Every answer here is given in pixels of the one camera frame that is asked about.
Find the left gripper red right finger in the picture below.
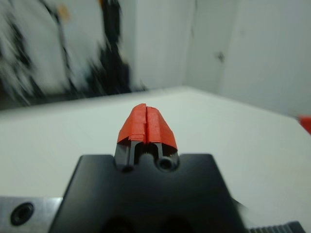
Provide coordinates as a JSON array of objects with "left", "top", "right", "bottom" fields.
[{"left": 146, "top": 106, "right": 180, "bottom": 171}]

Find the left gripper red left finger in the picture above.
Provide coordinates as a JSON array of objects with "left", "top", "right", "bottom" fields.
[{"left": 114, "top": 103, "right": 148, "bottom": 170}]

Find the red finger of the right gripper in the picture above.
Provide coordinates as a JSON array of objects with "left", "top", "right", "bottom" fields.
[{"left": 297, "top": 115, "right": 311, "bottom": 135}]

